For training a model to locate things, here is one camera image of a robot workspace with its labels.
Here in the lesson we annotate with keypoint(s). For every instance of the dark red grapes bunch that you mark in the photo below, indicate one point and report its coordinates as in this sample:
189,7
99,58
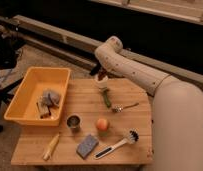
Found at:
102,74

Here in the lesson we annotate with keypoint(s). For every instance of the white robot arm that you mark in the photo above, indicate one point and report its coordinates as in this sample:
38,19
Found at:
177,110

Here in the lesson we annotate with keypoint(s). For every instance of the white paper cup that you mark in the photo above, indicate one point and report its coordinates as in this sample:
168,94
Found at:
101,83

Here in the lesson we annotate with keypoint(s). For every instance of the small metal cup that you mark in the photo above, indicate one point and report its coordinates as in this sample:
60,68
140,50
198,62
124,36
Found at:
73,122

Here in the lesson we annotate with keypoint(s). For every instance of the metal fork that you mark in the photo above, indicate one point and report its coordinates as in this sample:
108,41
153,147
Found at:
118,109

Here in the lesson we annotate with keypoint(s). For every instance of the orange fruit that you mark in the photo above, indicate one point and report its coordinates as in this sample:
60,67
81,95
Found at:
102,124

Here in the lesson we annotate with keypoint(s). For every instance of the wooden folding table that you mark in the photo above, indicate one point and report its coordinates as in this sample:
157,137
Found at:
84,100

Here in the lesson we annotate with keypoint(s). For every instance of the grey crumpled cloth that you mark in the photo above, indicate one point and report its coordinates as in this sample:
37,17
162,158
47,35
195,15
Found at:
50,98

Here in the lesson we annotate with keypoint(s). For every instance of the white dish brush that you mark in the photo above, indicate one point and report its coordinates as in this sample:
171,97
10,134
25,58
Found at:
131,138

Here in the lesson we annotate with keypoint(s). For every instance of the blue grey sponge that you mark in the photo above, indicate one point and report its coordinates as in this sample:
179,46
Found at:
87,146

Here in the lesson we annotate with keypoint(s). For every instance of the wooden block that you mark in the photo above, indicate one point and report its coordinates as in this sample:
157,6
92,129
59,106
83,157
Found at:
44,111

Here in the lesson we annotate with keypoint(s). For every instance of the yellow plastic bin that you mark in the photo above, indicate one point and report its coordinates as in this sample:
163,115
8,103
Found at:
23,107

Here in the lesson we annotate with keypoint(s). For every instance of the yellow banana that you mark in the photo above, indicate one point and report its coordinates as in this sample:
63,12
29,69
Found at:
51,147

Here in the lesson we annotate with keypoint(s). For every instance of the black tripod stand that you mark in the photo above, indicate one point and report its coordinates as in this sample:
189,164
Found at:
9,54

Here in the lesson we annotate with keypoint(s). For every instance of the green handled peeler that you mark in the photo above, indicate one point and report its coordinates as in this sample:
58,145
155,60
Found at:
106,98

